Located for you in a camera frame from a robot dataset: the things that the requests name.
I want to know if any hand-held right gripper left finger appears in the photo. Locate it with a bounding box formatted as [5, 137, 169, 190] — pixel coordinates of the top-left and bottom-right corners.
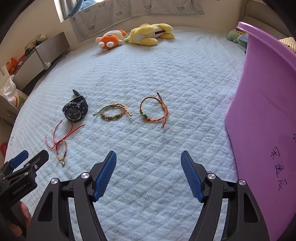
[27, 150, 117, 241]

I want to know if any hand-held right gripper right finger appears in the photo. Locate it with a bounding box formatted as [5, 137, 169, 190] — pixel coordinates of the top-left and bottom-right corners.
[180, 150, 270, 241]

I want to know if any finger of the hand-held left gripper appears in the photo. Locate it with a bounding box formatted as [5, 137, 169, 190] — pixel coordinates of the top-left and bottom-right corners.
[0, 150, 29, 171]
[5, 149, 49, 181]

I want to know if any multicoloured thread bracelet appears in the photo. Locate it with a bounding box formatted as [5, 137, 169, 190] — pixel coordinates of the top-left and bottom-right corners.
[55, 139, 68, 168]

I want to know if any red string bracelet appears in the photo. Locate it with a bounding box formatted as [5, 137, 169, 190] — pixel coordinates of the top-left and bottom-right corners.
[45, 119, 85, 150]

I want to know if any braided bracelet with green beads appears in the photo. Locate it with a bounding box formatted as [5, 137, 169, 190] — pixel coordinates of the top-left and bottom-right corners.
[93, 103, 133, 121]

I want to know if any black wrist watch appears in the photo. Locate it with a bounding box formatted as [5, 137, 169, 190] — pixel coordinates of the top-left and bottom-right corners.
[62, 89, 89, 122]

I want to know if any orange braided cord bracelet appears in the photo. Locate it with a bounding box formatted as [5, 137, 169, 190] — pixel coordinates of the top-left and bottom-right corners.
[139, 92, 170, 129]

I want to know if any purple plastic bin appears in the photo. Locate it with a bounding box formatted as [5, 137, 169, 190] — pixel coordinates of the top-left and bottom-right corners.
[224, 21, 296, 241]

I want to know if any person's left hand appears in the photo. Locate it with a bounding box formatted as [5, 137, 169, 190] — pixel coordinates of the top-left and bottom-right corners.
[4, 201, 32, 241]

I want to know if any red round object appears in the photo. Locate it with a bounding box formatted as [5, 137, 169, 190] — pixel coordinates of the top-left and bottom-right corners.
[0, 142, 9, 158]

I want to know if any white plastic bag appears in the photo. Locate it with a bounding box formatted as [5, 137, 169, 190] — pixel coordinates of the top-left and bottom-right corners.
[0, 65, 28, 110]

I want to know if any light blue quilted bedspread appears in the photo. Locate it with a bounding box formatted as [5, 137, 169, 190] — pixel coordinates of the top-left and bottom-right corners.
[5, 25, 250, 241]

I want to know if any grey bedside cabinet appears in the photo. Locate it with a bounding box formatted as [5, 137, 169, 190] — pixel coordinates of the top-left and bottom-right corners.
[11, 32, 70, 93]

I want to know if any clutter on cabinet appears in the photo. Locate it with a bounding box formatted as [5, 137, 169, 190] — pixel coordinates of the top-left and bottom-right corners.
[5, 34, 48, 70]

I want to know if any orange white plush toy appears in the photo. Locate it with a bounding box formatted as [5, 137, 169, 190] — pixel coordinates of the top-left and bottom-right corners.
[95, 29, 128, 52]

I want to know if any blue plush pillow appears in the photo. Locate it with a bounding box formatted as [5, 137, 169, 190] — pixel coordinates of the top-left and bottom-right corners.
[237, 32, 249, 49]

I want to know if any yellow plush toy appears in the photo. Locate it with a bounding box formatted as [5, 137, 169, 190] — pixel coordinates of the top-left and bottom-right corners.
[123, 23, 175, 46]

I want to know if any green plush toy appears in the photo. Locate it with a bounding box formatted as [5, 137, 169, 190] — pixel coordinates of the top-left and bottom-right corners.
[226, 29, 241, 44]

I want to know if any grey curtain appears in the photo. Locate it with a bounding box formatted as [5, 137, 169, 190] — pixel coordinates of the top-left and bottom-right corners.
[54, 0, 79, 23]

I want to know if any yellow striped quilt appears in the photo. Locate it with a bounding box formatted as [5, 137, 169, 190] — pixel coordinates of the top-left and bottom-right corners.
[279, 37, 296, 50]

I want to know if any beige padded headboard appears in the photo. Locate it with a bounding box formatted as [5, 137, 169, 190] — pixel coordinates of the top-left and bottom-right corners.
[240, 0, 295, 42]

